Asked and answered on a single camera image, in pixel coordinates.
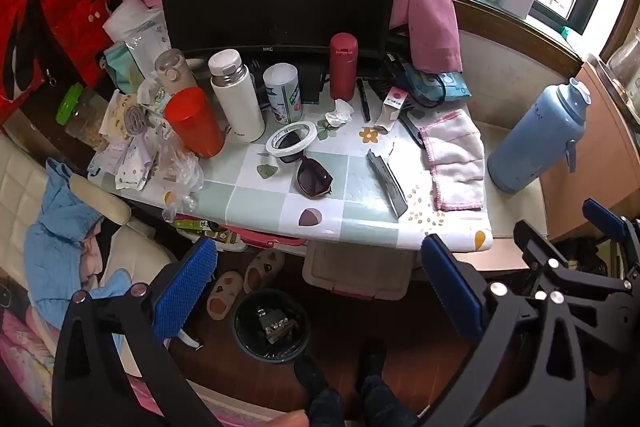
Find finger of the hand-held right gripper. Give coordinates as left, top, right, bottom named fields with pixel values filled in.
left=514, top=219, right=640, bottom=323
left=582, top=198, right=640, bottom=258

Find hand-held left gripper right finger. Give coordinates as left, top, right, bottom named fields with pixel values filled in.
left=421, top=234, right=590, bottom=427

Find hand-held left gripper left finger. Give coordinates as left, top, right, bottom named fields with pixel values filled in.
left=52, top=236, right=223, bottom=427

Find black trash bin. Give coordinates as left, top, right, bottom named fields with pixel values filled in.
left=233, top=289, right=312, bottom=364

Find white tape roll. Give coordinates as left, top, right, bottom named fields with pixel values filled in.
left=265, top=120, right=318, bottom=156

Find small white red packet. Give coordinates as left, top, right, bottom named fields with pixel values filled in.
left=375, top=87, right=411, bottom=132

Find person's left hand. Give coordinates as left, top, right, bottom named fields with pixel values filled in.
left=260, top=409, right=309, bottom=427

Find green snack packets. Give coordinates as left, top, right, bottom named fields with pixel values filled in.
left=172, top=217, right=237, bottom=244

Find wooden cabinet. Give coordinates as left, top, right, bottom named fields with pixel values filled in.
left=540, top=57, right=640, bottom=244

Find pink garment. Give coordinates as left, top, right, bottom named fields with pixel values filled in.
left=82, top=227, right=122, bottom=279

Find pink box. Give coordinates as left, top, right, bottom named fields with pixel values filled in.
left=220, top=227, right=307, bottom=249

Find crumpled foil packet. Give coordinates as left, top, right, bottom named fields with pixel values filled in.
left=257, top=307, right=294, bottom=344

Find large light blue thermos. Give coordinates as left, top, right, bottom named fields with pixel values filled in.
left=487, top=78, right=593, bottom=194

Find clear plastic bag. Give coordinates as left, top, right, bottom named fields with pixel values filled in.
left=145, top=127, right=206, bottom=219

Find white pink-edged towel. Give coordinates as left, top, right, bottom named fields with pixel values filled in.
left=418, top=109, right=486, bottom=213

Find person's right leg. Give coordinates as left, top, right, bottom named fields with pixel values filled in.
left=356, top=339, right=417, bottom=427

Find person's leg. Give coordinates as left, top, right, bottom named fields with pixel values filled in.
left=294, top=354, right=347, bottom=427
left=356, top=339, right=417, bottom=427

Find light blue garment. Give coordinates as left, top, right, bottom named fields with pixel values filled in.
left=22, top=158, right=134, bottom=309

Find pile of small paper packets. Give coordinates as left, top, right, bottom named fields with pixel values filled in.
left=87, top=87, right=167, bottom=194

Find clear glass jar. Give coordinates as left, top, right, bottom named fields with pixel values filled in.
left=606, top=27, right=640, bottom=104

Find dark red sunglasses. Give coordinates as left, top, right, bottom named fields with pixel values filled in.
left=276, top=132, right=335, bottom=199

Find red plastic cup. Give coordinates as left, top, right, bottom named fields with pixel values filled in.
left=164, top=87, right=225, bottom=159

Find person's left leg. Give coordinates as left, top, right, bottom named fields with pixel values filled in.
left=294, top=354, right=347, bottom=427

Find purple striped round pad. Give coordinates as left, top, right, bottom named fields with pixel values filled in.
left=124, top=107, right=149, bottom=135

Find pink striped blanket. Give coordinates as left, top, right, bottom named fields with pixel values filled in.
left=0, top=307, right=57, bottom=424

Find blue wet wipes pack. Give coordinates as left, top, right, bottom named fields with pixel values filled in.
left=402, top=64, right=473, bottom=104

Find cream leather chair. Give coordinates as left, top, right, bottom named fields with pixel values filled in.
left=0, top=134, right=177, bottom=379

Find white thermos bottle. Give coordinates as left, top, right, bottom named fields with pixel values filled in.
left=207, top=49, right=266, bottom=143

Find glass jar with green lid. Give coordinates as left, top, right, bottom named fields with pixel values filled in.
left=56, top=83, right=112, bottom=150

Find crumpled white tissue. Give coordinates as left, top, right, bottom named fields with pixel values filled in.
left=325, top=99, right=356, bottom=126

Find black pen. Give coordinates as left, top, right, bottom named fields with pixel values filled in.
left=356, top=78, right=372, bottom=123

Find tin can with white lid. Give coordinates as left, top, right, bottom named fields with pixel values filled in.
left=263, top=63, right=305, bottom=126

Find beige drinking bottle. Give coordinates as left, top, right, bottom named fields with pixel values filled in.
left=154, top=49, right=199, bottom=98

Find teal plastic package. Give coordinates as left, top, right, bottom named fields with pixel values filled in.
left=101, top=42, right=147, bottom=94

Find dark green box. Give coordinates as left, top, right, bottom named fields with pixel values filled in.
left=300, top=62, right=331, bottom=104

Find red thermos bottle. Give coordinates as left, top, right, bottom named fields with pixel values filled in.
left=329, top=33, right=360, bottom=102

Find white plastic package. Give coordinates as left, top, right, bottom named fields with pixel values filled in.
left=102, top=0, right=174, bottom=58

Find black cable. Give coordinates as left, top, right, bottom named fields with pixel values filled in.
left=384, top=52, right=447, bottom=108

